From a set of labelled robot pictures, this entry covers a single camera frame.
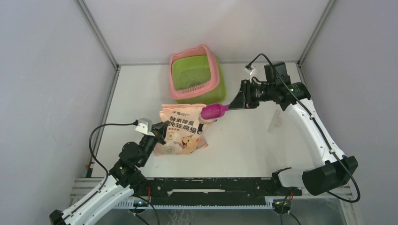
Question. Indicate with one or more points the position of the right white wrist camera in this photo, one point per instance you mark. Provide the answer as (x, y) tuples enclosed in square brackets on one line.
[(251, 70)]

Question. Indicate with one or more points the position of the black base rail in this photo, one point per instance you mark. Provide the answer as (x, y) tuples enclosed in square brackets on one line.
[(246, 191)]

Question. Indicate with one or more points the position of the cat litter bag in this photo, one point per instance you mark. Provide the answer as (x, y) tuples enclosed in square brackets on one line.
[(185, 132)]

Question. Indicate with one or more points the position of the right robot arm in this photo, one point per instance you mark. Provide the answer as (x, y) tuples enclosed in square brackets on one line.
[(331, 167)]

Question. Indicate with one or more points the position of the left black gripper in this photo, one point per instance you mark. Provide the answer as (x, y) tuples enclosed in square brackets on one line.
[(158, 130)]

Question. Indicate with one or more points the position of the pink green litter box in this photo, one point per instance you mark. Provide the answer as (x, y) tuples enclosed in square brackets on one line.
[(210, 92)]

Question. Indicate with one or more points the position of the green litter granules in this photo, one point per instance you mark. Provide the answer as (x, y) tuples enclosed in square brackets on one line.
[(189, 77)]

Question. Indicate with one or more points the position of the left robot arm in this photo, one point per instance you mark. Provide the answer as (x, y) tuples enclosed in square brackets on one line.
[(120, 182)]

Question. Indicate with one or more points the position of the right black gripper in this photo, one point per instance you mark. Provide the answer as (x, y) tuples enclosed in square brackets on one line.
[(241, 100)]

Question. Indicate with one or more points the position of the magenta plastic scoop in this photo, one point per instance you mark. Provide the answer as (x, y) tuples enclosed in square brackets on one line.
[(214, 111)]

